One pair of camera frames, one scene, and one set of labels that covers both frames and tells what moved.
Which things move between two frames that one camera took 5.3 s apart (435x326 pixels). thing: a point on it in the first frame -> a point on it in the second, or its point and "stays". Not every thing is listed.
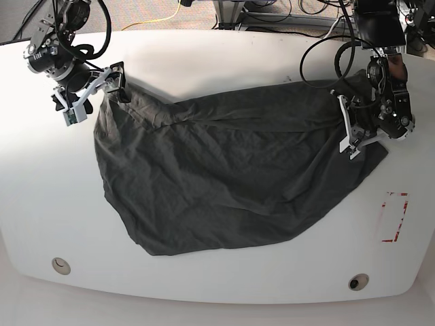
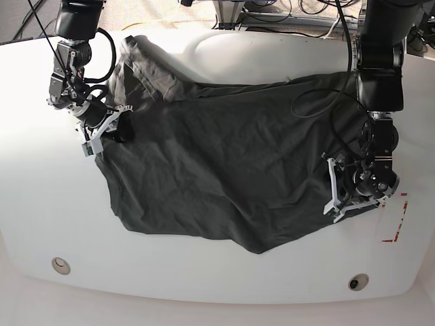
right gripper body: (361, 123) -> (353, 187)
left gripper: (66, 100) -> (94, 118)
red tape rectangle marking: (400, 223) stays
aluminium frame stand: (230, 15) stays
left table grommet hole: (61, 265) stays
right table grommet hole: (358, 282) stays
